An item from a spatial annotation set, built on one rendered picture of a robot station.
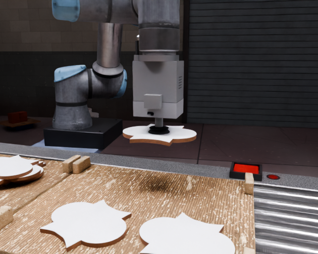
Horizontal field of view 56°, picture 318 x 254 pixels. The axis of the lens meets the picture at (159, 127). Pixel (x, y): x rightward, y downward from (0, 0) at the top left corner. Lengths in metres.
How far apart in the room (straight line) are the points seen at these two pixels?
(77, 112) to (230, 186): 0.69
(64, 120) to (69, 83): 0.14
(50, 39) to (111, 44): 4.98
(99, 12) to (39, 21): 5.55
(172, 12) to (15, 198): 0.46
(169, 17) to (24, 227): 0.43
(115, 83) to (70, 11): 0.58
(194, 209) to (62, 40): 5.51
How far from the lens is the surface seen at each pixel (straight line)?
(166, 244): 0.47
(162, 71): 0.55
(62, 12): 0.63
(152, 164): 0.84
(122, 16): 0.64
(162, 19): 0.55
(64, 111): 1.17
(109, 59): 1.12
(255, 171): 0.79
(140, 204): 0.58
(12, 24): 6.46
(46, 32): 6.10
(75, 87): 1.15
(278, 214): 0.63
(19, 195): 0.68
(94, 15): 0.64
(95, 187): 0.66
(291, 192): 0.73
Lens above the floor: 1.21
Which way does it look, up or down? 14 degrees down
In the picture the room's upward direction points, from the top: straight up
